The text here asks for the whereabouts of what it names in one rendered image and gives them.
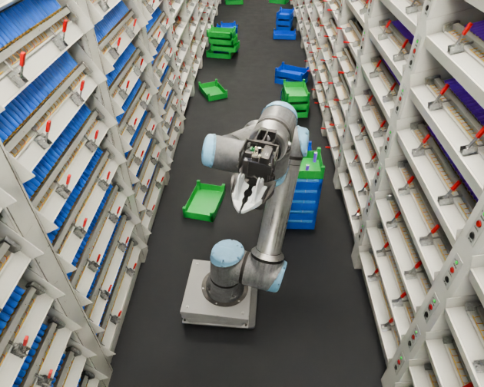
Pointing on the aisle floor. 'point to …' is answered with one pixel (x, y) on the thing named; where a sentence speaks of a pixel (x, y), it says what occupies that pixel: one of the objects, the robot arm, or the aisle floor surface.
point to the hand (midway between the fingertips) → (241, 210)
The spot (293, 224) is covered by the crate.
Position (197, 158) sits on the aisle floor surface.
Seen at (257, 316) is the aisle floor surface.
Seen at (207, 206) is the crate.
